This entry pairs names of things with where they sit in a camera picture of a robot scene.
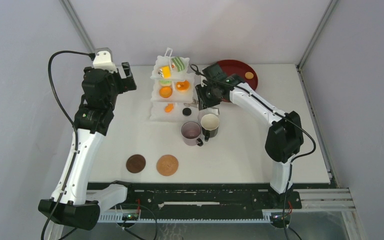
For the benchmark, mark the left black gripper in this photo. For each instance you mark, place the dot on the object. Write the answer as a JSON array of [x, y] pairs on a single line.
[[127, 84]]

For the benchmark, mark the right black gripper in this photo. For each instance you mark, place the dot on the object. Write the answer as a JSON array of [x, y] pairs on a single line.
[[203, 102]]

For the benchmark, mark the metal tongs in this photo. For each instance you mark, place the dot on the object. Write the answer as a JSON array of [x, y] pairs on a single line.
[[193, 104]]

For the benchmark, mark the orange donut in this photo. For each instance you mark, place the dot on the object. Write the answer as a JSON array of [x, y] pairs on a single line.
[[182, 86]]

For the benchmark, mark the red round tray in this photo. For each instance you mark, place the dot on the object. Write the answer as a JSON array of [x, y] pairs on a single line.
[[230, 67]]

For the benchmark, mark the black mug white inside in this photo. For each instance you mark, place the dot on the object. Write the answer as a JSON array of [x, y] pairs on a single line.
[[209, 125]]

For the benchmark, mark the black cookie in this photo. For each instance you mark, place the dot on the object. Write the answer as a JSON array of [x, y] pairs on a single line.
[[186, 112]]

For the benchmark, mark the green donut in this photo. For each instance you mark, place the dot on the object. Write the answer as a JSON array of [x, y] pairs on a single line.
[[165, 83]]

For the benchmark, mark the white tiered dessert stand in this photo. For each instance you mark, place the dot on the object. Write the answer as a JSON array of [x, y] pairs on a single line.
[[158, 104]]

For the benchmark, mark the green striped cake slice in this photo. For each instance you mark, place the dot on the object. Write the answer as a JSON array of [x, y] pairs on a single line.
[[177, 64]]

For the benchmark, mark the yellow cake slice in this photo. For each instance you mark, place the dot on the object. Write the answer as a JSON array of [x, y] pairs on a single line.
[[165, 72]]

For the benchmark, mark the purple mug black handle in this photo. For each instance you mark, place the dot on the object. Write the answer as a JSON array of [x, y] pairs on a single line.
[[191, 134]]

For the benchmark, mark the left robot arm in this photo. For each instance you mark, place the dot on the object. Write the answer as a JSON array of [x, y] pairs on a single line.
[[69, 205]]

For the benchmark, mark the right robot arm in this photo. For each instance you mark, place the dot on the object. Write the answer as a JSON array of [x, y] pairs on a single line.
[[284, 135]]

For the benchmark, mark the tan macaron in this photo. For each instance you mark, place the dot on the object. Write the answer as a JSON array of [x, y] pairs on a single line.
[[249, 75]]

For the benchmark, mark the dark brown coaster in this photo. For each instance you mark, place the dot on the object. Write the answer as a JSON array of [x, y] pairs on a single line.
[[135, 163]]

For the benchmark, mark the light brown coaster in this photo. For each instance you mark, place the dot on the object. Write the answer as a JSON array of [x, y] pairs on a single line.
[[167, 165]]

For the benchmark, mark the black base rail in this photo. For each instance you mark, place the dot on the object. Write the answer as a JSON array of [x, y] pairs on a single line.
[[206, 200]]

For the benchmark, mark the white cable duct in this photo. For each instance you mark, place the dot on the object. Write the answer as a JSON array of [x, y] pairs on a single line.
[[120, 217]]

